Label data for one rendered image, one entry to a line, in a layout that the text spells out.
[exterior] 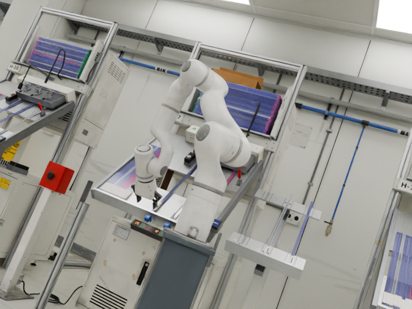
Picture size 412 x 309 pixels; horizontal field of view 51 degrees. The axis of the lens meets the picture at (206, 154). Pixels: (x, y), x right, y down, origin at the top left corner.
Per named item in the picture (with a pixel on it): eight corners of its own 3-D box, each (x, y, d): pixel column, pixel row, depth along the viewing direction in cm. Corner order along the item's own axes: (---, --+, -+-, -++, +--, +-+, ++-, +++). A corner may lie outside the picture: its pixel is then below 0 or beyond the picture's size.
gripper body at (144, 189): (131, 176, 195) (132, 195, 202) (149, 183, 192) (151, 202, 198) (140, 168, 201) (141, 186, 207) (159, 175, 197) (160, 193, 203)
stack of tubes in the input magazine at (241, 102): (265, 134, 254) (281, 93, 258) (190, 112, 272) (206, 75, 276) (269, 140, 265) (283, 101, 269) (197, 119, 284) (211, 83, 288)
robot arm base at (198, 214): (216, 252, 143) (236, 200, 146) (164, 231, 142) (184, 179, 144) (209, 246, 162) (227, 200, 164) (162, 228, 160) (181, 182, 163)
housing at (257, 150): (256, 172, 255) (259, 153, 247) (185, 149, 273) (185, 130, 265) (261, 165, 261) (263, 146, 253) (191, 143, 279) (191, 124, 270)
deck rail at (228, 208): (206, 246, 204) (207, 236, 201) (203, 244, 205) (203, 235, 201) (262, 168, 256) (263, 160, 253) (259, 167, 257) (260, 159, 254)
